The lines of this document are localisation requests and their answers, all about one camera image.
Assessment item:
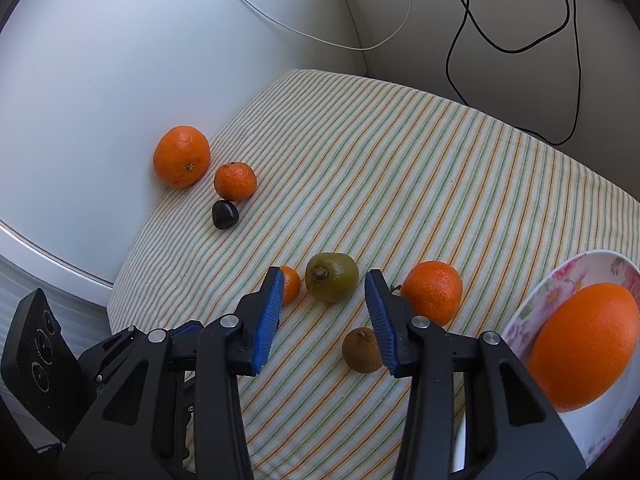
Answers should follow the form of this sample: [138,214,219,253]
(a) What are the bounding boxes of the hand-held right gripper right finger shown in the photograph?
[364,269,588,480]

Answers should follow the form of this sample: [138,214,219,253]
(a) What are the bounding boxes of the white bowl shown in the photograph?
[500,250,640,470]

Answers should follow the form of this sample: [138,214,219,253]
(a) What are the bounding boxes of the large mandarin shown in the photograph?
[152,126,211,189]

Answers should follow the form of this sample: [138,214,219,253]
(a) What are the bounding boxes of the green kiwi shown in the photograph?
[305,252,360,304]

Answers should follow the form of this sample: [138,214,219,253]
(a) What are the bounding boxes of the black plum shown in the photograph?
[211,200,240,231]

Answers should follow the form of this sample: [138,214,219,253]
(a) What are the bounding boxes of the white cabinet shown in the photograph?
[0,0,368,306]

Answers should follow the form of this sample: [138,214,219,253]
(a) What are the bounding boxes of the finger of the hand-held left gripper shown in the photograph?
[169,347,201,453]
[77,320,205,386]

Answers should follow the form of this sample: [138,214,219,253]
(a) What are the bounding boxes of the tiny mandarin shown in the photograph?
[280,266,302,307]

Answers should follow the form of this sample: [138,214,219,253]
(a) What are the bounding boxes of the medium mandarin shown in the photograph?
[400,260,464,327]

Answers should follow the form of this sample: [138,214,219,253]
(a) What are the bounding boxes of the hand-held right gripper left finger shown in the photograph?
[52,266,286,480]

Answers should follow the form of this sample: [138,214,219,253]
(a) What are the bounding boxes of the striped cloth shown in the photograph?
[107,69,640,480]

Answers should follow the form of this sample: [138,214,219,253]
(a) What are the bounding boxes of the large orange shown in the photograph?
[527,283,640,413]

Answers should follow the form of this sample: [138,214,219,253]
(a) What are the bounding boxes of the small mandarin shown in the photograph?
[214,162,257,201]

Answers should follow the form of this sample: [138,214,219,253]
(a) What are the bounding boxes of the brown kiwi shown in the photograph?
[342,327,385,374]

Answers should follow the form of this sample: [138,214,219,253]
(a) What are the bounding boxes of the white cable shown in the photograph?
[200,0,412,51]

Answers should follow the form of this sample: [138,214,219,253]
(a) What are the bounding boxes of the looped black cable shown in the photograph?
[445,0,572,108]

